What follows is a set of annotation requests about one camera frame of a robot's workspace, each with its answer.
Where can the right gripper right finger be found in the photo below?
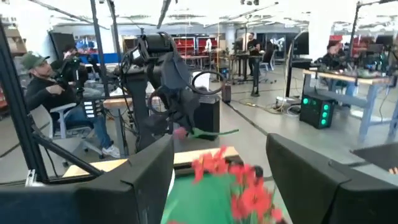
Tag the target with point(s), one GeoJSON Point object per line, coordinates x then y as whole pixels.
{"type": "Point", "coordinates": [311, 193]}

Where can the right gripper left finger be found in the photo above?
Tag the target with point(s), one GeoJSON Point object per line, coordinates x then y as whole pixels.
{"type": "Point", "coordinates": [109, 205]}

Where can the red flower bunch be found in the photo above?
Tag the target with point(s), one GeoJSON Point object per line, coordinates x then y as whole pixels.
{"type": "Point", "coordinates": [255, 199]}

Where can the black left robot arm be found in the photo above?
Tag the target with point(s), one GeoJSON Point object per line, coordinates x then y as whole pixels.
{"type": "Point", "coordinates": [136, 102]}

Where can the black floor box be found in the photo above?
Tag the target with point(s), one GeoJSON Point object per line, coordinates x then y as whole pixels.
{"type": "Point", "coordinates": [206, 115]}

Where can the small dark bin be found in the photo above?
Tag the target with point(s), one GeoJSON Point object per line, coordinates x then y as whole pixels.
{"type": "Point", "coordinates": [226, 93]}

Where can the red bin shelf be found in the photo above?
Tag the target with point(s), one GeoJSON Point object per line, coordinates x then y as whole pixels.
{"type": "Point", "coordinates": [186, 45]}

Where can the black box green lights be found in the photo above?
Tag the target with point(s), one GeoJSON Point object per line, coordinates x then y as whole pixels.
{"type": "Point", "coordinates": [314, 115]}

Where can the black standing desk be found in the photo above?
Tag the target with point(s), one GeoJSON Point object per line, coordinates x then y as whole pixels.
{"type": "Point", "coordinates": [245, 57]}

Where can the black box white labels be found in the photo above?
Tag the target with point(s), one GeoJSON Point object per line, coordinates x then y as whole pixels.
{"type": "Point", "coordinates": [89, 109]}

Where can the green table mat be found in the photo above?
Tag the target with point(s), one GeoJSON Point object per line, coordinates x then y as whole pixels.
{"type": "Point", "coordinates": [202, 202]}

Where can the white chair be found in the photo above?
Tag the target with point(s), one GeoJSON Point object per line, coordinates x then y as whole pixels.
{"type": "Point", "coordinates": [62, 118]}

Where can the wooden workbench blue legs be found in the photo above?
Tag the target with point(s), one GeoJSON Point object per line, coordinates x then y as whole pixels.
{"type": "Point", "coordinates": [342, 77]}

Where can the cardboard box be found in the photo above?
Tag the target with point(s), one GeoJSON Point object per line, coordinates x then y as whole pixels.
{"type": "Point", "coordinates": [14, 40]}

